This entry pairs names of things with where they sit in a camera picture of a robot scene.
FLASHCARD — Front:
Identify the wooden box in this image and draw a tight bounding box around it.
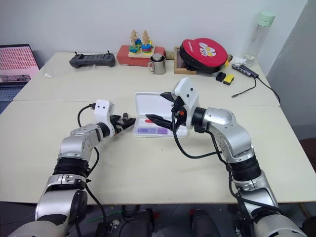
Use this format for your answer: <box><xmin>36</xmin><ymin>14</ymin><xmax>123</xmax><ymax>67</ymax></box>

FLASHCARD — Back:
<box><xmin>173</xmin><ymin>46</ymin><xmax>198</xmax><ymax>75</ymax></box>

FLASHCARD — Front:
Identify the stainless steel mug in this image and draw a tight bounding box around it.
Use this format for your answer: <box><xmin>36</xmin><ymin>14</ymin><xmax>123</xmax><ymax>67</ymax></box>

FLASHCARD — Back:
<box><xmin>147</xmin><ymin>53</ymin><xmax>166</xmax><ymax>76</ymax></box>

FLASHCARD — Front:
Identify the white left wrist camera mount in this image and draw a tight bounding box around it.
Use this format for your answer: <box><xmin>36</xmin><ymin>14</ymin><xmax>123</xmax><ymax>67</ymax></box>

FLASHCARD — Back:
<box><xmin>93</xmin><ymin>99</ymin><xmax>116</xmax><ymax>138</ymax></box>

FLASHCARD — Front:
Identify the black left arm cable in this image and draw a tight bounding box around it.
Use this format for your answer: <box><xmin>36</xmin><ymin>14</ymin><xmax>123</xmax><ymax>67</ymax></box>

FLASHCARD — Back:
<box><xmin>77</xmin><ymin>103</ymin><xmax>108</xmax><ymax>237</ymax></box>

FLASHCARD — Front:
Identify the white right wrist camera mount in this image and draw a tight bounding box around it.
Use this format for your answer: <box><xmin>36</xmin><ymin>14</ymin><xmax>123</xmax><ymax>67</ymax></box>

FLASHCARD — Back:
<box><xmin>172</xmin><ymin>77</ymin><xmax>199</xmax><ymax>130</ymax></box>

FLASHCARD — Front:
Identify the black handheld controller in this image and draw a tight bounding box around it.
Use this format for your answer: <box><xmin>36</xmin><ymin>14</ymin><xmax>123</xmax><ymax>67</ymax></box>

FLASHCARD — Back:
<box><xmin>69</xmin><ymin>51</ymin><xmax>116</xmax><ymax>69</ymax></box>

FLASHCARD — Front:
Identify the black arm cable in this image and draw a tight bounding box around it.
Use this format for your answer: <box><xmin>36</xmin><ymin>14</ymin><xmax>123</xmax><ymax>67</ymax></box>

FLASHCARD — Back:
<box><xmin>171</xmin><ymin>108</ymin><xmax>282</xmax><ymax>215</ymax></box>
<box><xmin>77</xmin><ymin>103</ymin><xmax>108</xmax><ymax>237</ymax></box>

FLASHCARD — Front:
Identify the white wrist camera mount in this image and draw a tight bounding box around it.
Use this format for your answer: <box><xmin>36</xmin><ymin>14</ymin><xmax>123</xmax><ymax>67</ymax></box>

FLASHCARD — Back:
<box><xmin>172</xmin><ymin>77</ymin><xmax>199</xmax><ymax>130</ymax></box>
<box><xmin>93</xmin><ymin>99</ymin><xmax>116</xmax><ymax>138</ymax></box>

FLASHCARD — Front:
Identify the grey usb hub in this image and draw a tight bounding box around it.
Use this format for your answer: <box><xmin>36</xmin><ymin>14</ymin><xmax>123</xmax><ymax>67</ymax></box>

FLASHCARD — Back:
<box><xmin>231</xmin><ymin>63</ymin><xmax>260</xmax><ymax>79</ymax></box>

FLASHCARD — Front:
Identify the purple marker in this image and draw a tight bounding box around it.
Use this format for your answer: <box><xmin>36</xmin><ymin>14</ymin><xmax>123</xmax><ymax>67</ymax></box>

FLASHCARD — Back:
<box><xmin>137</xmin><ymin>128</ymin><xmax>171</xmax><ymax>135</ymax></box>

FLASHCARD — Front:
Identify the black usb hub cable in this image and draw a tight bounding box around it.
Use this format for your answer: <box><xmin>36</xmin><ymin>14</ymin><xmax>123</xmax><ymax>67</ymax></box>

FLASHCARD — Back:
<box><xmin>231</xmin><ymin>76</ymin><xmax>281</xmax><ymax>104</ymax></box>

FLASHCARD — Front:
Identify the wooden colourful stacking toy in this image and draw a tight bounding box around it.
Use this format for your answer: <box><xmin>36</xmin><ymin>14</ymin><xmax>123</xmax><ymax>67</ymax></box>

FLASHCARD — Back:
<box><xmin>127</xmin><ymin>29</ymin><xmax>156</xmax><ymax>59</ymax></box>

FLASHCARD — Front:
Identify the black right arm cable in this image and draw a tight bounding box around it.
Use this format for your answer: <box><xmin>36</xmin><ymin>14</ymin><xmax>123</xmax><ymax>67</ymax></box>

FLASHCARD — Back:
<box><xmin>171</xmin><ymin>108</ymin><xmax>282</xmax><ymax>215</ymax></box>

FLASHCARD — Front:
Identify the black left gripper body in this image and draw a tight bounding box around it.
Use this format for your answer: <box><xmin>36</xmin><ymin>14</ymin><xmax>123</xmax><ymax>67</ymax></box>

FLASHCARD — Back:
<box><xmin>110</xmin><ymin>115</ymin><xmax>124</xmax><ymax>136</ymax></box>

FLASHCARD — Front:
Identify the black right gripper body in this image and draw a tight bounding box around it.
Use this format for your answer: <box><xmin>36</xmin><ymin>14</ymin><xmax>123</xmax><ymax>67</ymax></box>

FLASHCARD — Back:
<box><xmin>171</xmin><ymin>97</ymin><xmax>188</xmax><ymax>128</ymax></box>

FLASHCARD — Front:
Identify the red black round case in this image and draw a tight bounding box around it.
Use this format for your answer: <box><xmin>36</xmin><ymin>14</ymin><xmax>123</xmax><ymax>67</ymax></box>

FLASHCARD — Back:
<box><xmin>179</xmin><ymin>38</ymin><xmax>229</xmax><ymax>75</ymax></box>

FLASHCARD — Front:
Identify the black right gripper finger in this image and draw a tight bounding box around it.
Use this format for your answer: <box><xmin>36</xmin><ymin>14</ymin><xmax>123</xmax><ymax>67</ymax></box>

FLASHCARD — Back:
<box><xmin>145</xmin><ymin>114</ymin><xmax>177</xmax><ymax>129</ymax></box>
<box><xmin>159</xmin><ymin>91</ymin><xmax>177</xmax><ymax>102</ymax></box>

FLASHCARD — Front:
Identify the clear bottle with green lid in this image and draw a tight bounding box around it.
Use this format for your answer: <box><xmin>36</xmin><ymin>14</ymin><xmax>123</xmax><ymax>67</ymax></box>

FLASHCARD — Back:
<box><xmin>243</xmin><ymin>9</ymin><xmax>276</xmax><ymax>69</ymax></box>

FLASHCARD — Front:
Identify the open laptop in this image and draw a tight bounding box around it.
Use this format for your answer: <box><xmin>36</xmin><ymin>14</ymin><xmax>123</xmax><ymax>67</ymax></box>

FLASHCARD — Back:
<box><xmin>0</xmin><ymin>43</ymin><xmax>40</xmax><ymax>115</ymax></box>

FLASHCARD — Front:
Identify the white pencil case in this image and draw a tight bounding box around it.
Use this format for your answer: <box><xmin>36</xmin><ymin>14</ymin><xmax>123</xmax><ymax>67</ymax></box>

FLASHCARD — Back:
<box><xmin>133</xmin><ymin>91</ymin><xmax>190</xmax><ymax>138</ymax></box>

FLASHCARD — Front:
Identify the red cardboard box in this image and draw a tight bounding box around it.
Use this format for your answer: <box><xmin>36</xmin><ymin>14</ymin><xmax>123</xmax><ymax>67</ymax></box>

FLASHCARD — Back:
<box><xmin>116</xmin><ymin>45</ymin><xmax>166</xmax><ymax>67</ymax></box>

